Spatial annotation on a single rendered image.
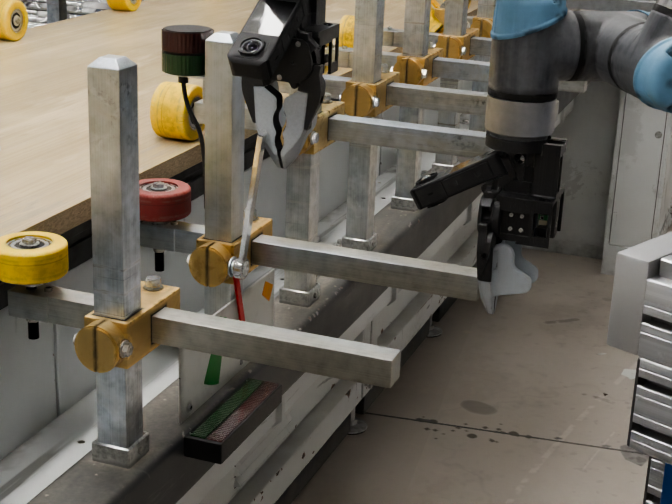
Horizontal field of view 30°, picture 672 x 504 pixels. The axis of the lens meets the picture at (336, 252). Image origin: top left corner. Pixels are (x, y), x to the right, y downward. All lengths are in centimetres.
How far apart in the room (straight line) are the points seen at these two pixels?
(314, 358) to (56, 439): 45
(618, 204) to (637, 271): 289
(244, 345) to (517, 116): 38
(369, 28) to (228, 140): 50
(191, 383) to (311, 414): 123
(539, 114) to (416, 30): 80
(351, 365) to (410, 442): 169
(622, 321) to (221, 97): 54
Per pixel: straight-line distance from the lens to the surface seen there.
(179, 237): 156
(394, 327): 309
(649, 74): 124
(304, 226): 172
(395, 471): 279
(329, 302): 178
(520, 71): 134
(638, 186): 399
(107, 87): 121
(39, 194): 157
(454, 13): 237
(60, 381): 163
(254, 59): 125
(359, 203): 195
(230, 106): 144
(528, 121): 135
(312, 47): 131
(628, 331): 115
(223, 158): 145
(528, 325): 362
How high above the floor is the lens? 135
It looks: 19 degrees down
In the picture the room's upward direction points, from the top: 2 degrees clockwise
